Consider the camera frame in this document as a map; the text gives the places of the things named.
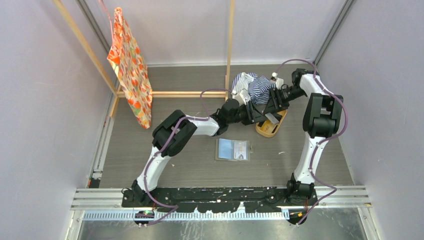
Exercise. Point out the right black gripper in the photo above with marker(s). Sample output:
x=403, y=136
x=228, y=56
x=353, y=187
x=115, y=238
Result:
x=273, y=106

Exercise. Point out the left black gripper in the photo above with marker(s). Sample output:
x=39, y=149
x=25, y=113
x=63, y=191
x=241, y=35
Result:
x=249, y=121

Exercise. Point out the yellow oval tray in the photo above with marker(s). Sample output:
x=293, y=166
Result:
x=267, y=129

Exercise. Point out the silver VIP card front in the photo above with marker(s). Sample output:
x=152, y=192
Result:
x=241, y=150

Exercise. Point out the clear grey card holder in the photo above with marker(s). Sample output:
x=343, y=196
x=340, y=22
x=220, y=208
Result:
x=224, y=150

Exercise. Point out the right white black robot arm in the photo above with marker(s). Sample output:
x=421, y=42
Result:
x=321, y=121

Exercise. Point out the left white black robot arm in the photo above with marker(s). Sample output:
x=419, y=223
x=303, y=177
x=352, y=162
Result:
x=172, y=135

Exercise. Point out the blue white striped cloth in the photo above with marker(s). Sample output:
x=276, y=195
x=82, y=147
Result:
x=258, y=88

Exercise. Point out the orange floral cloth bag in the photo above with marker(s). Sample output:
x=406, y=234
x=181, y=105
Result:
x=128, y=64

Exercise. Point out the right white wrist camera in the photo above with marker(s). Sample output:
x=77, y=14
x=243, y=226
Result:
x=279, y=82

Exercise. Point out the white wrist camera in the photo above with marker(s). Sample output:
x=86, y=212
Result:
x=279, y=82
x=242, y=96

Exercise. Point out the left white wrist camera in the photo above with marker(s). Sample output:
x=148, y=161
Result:
x=242, y=96

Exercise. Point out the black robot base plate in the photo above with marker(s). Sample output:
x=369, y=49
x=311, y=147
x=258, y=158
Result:
x=216, y=199

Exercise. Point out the aluminium rail frame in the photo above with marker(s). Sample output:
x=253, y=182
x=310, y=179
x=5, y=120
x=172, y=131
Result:
x=97, y=214

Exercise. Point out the wooden rack frame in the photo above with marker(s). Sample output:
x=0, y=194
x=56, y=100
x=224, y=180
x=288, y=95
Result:
x=116, y=90

